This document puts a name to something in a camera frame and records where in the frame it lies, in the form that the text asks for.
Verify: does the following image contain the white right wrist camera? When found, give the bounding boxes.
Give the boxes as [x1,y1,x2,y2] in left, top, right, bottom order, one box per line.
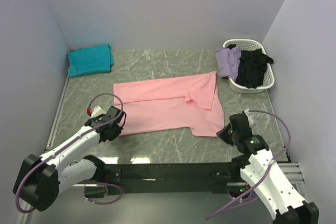
[243,109,254,126]

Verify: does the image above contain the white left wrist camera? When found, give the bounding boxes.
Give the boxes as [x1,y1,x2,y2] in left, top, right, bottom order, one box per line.
[87,105,106,118]

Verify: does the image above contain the white plastic laundry basket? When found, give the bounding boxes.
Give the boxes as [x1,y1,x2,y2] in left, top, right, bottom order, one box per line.
[223,39,275,94]

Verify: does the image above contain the black t shirt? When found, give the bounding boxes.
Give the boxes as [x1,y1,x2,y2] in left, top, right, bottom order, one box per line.
[235,48,274,88]

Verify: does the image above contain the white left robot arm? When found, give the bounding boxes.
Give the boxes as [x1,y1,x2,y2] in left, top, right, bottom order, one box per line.
[13,106,126,214]

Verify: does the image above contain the folded teal t shirt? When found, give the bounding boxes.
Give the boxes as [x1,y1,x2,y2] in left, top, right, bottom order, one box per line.
[68,44,114,78]

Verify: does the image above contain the lavender t shirt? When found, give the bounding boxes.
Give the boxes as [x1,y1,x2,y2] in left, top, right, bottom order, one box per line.
[215,45,242,81]

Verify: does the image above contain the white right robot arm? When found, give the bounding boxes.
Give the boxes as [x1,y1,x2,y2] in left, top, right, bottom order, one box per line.
[214,112,319,223]

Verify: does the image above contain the aluminium frame rail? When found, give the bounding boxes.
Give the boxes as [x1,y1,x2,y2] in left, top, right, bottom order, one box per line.
[227,163,305,184]

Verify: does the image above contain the pink t shirt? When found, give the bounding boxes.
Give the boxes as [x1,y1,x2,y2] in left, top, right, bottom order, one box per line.
[113,71,225,137]

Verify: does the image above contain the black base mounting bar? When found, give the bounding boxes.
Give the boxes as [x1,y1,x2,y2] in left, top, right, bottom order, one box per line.
[91,163,249,196]

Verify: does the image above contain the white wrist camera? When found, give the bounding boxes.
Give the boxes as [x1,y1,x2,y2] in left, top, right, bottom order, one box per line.
[87,105,106,118]
[243,109,254,126]

